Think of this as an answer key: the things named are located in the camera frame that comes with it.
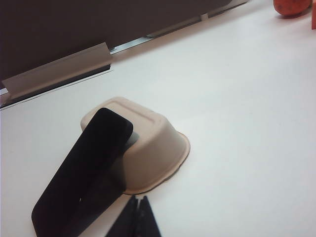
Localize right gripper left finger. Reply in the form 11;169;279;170
106;196;139;237

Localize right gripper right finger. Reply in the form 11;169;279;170
137;195;162;237

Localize black smartphone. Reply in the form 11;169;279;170
31;107;134;237

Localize beige pulp paper tray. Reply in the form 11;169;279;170
80;96;191;197

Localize grey fabric desk divider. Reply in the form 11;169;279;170
0;0;249;84

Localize orange round object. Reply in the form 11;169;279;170
273;0;312;18

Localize red box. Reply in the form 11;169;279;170
309;6;316;32

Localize white cable tray flap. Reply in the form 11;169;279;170
1;41;111;100

